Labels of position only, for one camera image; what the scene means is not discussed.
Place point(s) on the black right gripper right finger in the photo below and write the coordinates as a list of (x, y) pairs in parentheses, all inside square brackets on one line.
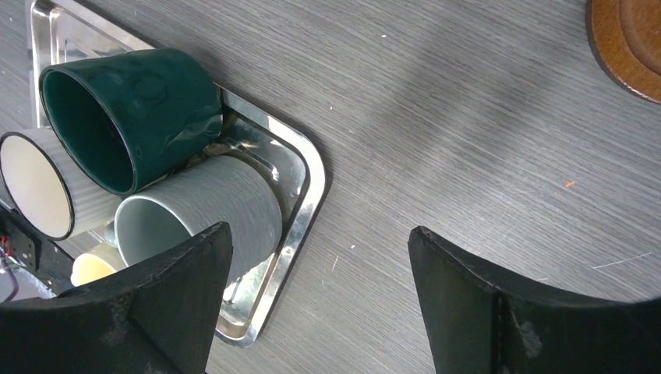
[(481, 317)]

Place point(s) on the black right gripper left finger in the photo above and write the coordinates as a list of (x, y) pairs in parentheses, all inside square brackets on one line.
[(157, 316)]

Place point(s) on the white mug brown base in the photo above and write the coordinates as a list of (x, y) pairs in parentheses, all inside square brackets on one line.
[(49, 189)]

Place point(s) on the dark green mug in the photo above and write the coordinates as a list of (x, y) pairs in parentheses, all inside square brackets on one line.
[(129, 119)]

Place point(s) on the silver metal tray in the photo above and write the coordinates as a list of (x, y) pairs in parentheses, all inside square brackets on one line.
[(65, 31)]

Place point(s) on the large cream mug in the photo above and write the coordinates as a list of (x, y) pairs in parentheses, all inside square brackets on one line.
[(101, 261)]

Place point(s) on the grey mug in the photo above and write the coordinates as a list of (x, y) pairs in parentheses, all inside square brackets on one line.
[(220, 189)]

